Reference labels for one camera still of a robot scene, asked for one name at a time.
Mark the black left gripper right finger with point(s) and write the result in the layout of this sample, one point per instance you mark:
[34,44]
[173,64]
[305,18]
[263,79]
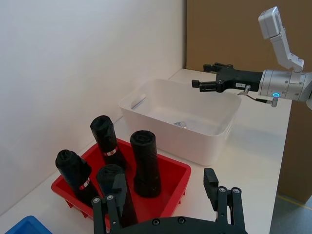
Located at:
[210,185]

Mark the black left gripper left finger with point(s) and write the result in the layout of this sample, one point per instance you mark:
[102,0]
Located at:
[119,185]

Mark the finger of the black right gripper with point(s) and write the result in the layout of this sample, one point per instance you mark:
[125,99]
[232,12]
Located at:
[207,86]
[214,67]

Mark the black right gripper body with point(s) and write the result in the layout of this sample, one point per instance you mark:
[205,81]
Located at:
[241,78]

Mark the brown cardboard panel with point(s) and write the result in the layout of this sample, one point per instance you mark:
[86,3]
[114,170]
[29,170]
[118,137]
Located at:
[231,34]

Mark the red plastic bin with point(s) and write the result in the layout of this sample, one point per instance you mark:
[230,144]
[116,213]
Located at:
[170,175]

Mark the white plastic bin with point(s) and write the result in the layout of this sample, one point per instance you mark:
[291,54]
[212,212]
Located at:
[195,143]

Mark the small clear plastic item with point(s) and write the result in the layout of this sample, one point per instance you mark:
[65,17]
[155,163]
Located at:
[180,124]

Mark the black bag roll with label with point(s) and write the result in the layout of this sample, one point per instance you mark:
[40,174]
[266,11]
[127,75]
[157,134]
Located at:
[72,168]
[104,134]

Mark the blue plastic bin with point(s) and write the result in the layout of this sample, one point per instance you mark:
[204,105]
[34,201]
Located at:
[26,225]

